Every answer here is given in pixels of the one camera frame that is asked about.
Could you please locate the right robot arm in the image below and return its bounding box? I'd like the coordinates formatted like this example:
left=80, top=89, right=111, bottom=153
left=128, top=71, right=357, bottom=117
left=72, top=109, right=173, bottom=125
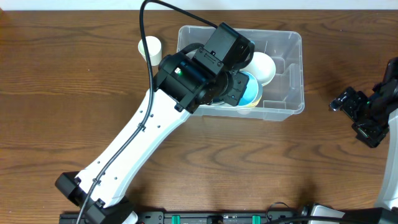
left=301, top=57, right=397, bottom=224

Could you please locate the light blue paper cup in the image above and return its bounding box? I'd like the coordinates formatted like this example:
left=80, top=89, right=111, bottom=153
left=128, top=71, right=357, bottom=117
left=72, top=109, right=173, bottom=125
left=238, top=72, right=262, bottom=108

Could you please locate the white small bowl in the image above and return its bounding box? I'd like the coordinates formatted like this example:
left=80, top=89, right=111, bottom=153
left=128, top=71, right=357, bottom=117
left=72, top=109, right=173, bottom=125
left=241, top=52, right=276, bottom=86

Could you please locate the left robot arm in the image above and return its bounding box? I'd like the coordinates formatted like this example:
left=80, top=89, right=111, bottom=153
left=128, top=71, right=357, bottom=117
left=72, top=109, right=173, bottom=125
left=55, top=23, right=254, bottom=223

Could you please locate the cream paper cup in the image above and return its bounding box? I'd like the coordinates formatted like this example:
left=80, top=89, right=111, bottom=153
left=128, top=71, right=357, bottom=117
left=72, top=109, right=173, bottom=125
left=137, top=36, right=162, bottom=66

